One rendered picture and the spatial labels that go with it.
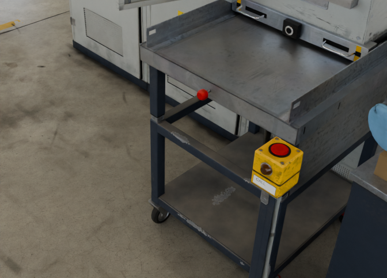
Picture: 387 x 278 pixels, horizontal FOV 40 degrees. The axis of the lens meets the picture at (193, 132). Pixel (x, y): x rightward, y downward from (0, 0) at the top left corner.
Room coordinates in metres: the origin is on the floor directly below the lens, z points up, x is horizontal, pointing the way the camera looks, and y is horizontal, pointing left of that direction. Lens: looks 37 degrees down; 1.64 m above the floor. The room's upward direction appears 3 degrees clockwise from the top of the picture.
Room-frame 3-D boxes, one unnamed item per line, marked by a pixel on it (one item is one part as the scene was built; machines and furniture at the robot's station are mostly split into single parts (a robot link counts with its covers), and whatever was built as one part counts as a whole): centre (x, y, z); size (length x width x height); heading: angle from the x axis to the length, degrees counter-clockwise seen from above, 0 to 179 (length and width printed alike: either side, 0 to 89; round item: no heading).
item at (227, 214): (1.58, -0.27, 0.46); 0.64 x 0.58 x 0.66; 137
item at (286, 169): (0.93, -0.19, 0.85); 0.08 x 0.08 x 0.10; 47
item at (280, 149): (0.93, -0.19, 0.90); 0.04 x 0.04 x 0.02
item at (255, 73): (1.58, -0.27, 0.80); 0.68 x 0.62 x 0.06; 137
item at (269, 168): (0.90, -0.16, 0.87); 0.03 x 0.01 x 0.03; 47
